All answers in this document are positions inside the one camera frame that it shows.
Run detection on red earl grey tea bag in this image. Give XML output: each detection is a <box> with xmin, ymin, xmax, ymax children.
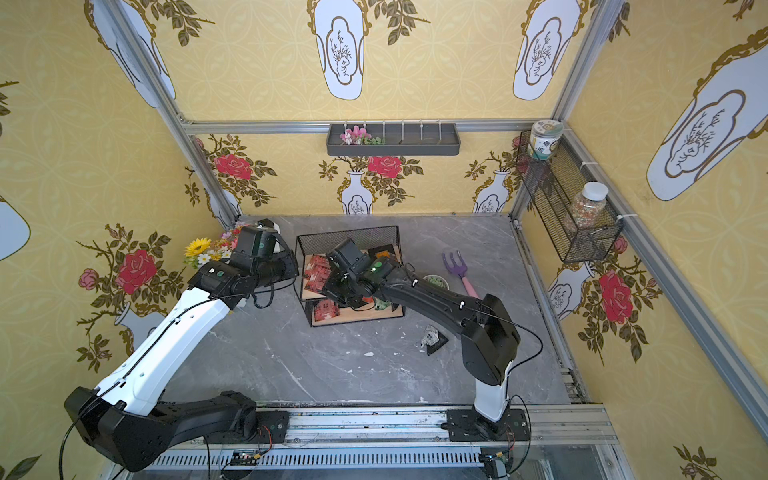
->
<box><xmin>302</xmin><ymin>267</ymin><xmax>330</xmax><ymax>298</ymax></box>

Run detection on black wire two-tier shelf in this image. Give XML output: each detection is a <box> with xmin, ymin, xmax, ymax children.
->
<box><xmin>295</xmin><ymin>225</ymin><xmax>405</xmax><ymax>327</ymax></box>

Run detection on silver black tea bag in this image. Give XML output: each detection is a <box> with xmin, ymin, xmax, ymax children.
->
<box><xmin>420</xmin><ymin>326</ymin><xmax>449</xmax><ymax>356</ymax></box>

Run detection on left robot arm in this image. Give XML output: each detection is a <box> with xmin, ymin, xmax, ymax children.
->
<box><xmin>64</xmin><ymin>219</ymin><xmax>298</xmax><ymax>472</ymax></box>

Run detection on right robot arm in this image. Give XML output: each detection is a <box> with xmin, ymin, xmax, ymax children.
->
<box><xmin>323</xmin><ymin>238</ymin><xmax>544</xmax><ymax>441</ymax></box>

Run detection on red tea bag lower shelf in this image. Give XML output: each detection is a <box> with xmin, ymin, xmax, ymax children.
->
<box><xmin>313</xmin><ymin>299</ymin><xmax>340</xmax><ymax>323</ymax></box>

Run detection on flower bouquet white fence planter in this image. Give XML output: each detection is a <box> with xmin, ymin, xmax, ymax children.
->
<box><xmin>184</xmin><ymin>221</ymin><xmax>249</xmax><ymax>268</ymax></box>

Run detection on small succulent white pot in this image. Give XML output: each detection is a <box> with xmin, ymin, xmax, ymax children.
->
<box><xmin>423</xmin><ymin>274</ymin><xmax>450</xmax><ymax>290</ymax></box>

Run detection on purple garden fork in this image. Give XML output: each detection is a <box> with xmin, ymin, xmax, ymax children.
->
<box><xmin>442</xmin><ymin>250</ymin><xmax>479</xmax><ymax>298</ymax></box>

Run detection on pink flowers in tray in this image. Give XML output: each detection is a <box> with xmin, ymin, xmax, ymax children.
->
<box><xmin>339</xmin><ymin>125</ymin><xmax>383</xmax><ymax>145</ymax></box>

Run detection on small circuit board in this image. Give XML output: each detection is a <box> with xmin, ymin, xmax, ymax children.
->
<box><xmin>230</xmin><ymin>450</ymin><xmax>262</xmax><ymax>467</ymax></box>

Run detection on green label jar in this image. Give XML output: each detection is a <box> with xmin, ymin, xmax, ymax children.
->
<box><xmin>528</xmin><ymin>119</ymin><xmax>564</xmax><ymax>160</ymax></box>

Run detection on glass jar white lid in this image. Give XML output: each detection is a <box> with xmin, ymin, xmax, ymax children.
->
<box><xmin>571</xmin><ymin>182</ymin><xmax>609</xmax><ymax>230</ymax></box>

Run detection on dark wall tray shelf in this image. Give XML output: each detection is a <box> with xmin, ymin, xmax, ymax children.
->
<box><xmin>326</xmin><ymin>121</ymin><xmax>462</xmax><ymax>157</ymax></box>

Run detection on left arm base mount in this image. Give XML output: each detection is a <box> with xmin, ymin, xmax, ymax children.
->
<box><xmin>205</xmin><ymin>410</ymin><xmax>290</xmax><ymax>445</ymax></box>

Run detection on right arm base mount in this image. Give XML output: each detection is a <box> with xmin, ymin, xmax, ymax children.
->
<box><xmin>440</xmin><ymin>408</ymin><xmax>531</xmax><ymax>442</ymax></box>

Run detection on black wire wall basket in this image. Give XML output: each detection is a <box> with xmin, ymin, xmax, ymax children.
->
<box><xmin>510</xmin><ymin>131</ymin><xmax>624</xmax><ymax>263</ymax></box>

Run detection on aluminium rail front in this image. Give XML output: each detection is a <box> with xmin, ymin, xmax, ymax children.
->
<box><xmin>257</xmin><ymin>403</ymin><xmax>619</xmax><ymax>449</ymax></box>

